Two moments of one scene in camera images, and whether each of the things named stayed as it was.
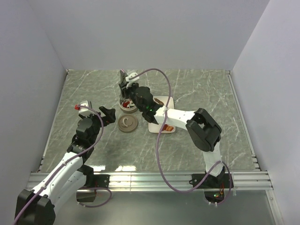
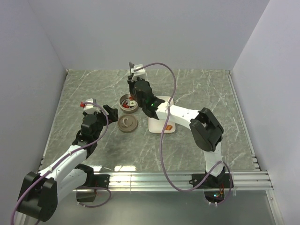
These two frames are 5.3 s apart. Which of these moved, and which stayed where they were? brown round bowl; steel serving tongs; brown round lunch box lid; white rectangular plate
Moved: steel serving tongs
Stayed: white rectangular plate; brown round lunch box lid; brown round bowl
